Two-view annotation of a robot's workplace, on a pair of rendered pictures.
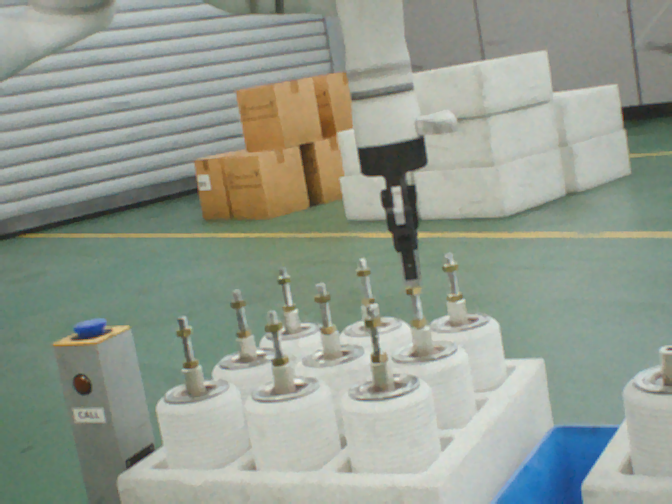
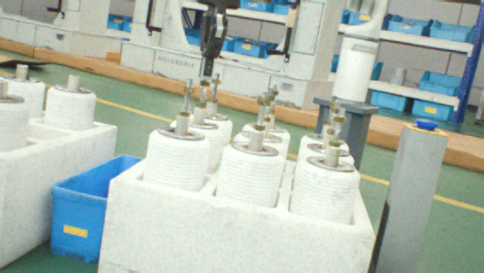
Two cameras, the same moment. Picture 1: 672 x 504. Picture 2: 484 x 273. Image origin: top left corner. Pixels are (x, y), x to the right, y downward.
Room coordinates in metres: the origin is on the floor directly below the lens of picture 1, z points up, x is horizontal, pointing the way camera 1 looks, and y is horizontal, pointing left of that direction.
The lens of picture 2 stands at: (2.01, -0.34, 0.41)
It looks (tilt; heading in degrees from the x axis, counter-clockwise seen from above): 10 degrees down; 157
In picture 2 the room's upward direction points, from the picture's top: 10 degrees clockwise
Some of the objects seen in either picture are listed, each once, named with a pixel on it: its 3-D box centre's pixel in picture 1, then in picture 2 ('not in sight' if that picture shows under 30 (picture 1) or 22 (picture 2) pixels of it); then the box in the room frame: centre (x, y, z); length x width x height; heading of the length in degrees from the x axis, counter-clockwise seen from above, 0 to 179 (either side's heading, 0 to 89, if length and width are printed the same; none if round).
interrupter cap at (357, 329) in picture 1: (373, 327); (254, 149); (1.29, -0.03, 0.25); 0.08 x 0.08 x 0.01
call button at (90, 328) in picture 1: (90, 330); (426, 126); (1.26, 0.32, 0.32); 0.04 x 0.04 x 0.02
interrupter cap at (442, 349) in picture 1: (424, 353); (197, 124); (1.13, -0.08, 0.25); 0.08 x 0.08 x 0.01
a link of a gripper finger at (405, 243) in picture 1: (408, 258); not in sight; (1.11, -0.08, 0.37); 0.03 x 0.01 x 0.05; 173
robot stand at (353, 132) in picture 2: not in sight; (335, 155); (0.80, 0.43, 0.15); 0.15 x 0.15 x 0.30; 40
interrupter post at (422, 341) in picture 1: (422, 342); (199, 117); (1.13, -0.08, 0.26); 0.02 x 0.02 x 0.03
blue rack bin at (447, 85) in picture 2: not in sight; (441, 83); (-2.31, 3.50, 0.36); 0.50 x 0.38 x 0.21; 130
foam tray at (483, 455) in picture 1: (355, 483); (245, 222); (1.19, 0.03, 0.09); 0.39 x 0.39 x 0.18; 62
